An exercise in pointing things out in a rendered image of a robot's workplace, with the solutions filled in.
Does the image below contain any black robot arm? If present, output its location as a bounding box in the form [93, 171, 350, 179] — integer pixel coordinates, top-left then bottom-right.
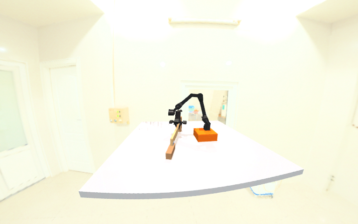
[168, 93, 211, 131]

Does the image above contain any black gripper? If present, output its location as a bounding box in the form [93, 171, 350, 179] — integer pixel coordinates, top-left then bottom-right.
[169, 116, 187, 128]

